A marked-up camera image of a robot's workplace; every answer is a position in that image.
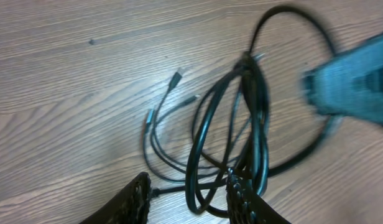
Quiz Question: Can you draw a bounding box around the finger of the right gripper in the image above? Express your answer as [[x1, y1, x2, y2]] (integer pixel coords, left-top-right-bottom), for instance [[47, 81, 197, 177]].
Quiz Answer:
[[302, 32, 383, 127]]

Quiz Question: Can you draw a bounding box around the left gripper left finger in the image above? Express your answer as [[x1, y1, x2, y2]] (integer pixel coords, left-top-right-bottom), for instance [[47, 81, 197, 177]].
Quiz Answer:
[[80, 172, 152, 224]]

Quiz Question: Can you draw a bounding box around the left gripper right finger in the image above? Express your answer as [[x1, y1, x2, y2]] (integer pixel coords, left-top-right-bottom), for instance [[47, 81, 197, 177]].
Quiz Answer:
[[226, 174, 290, 224]]

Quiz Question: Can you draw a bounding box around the black USB cable bundle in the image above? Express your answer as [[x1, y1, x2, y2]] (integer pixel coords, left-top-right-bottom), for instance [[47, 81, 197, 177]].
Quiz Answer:
[[142, 4, 344, 219]]

